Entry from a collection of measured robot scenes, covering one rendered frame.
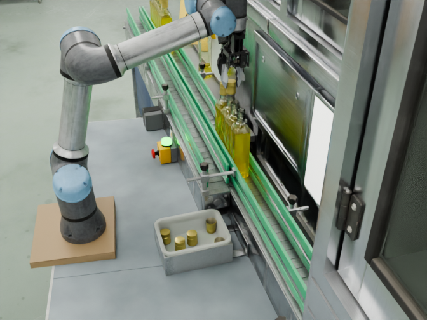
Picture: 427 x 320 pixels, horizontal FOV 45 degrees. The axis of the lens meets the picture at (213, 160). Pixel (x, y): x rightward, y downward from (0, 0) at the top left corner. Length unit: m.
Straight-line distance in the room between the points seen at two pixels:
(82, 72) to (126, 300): 0.68
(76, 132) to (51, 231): 0.36
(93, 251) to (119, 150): 0.64
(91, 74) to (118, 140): 0.89
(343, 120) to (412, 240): 0.15
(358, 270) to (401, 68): 0.27
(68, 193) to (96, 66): 0.42
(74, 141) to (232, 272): 0.65
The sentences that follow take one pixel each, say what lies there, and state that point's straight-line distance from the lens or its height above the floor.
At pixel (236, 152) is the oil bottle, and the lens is 1.73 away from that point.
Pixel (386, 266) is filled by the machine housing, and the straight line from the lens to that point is 0.63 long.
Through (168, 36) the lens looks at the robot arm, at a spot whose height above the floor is 1.45.
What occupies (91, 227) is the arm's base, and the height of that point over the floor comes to 0.84.
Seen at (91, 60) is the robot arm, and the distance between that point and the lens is 1.43.
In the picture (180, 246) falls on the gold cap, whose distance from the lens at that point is 1.66.
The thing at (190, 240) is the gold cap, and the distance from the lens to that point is 1.69.
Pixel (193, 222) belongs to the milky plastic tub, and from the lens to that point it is 1.74.
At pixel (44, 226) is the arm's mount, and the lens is 1.84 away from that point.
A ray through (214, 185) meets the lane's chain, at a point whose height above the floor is 0.88.
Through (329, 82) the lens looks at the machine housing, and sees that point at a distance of 1.38.
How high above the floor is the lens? 1.96
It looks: 35 degrees down
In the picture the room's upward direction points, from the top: straight up
